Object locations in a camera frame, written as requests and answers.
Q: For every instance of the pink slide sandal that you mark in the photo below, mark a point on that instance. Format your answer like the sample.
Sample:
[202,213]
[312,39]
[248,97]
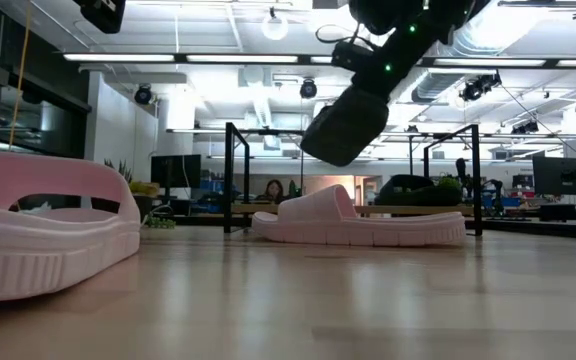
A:
[358,225]
[43,240]

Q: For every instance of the thin black metal frame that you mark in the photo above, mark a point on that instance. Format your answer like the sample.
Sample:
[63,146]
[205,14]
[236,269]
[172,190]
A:
[411,157]

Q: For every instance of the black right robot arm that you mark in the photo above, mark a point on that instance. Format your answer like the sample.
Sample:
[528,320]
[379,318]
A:
[448,20]

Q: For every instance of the large black computer monitor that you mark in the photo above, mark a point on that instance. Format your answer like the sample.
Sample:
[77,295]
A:
[563,175]

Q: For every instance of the person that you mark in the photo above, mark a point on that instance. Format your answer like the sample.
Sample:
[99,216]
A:
[273,192]

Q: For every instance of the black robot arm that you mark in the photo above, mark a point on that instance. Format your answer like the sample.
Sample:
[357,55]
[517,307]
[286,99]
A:
[493,197]

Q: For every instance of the black slide sandal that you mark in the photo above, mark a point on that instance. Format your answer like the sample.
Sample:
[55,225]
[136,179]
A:
[418,192]
[343,127]

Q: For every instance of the small green plant sprig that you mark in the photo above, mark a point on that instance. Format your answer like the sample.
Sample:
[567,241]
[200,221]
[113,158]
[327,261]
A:
[160,222]

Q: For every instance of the black ceiling spotlight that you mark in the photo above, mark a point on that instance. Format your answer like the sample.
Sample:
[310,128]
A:
[143,94]
[308,89]
[524,128]

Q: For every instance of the silver ventilation duct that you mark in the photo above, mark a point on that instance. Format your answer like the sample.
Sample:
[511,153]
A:
[435,87]

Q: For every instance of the potted green succulent plant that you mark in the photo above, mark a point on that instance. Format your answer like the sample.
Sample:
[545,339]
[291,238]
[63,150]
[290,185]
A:
[140,189]

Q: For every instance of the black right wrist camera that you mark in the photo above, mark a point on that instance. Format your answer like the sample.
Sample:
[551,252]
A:
[350,56]

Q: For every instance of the black aluminium rig frame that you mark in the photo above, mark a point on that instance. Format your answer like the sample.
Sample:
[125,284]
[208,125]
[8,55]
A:
[543,229]

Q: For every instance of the black metal shoe rack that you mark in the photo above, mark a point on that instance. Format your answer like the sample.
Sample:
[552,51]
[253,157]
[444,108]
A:
[476,175]

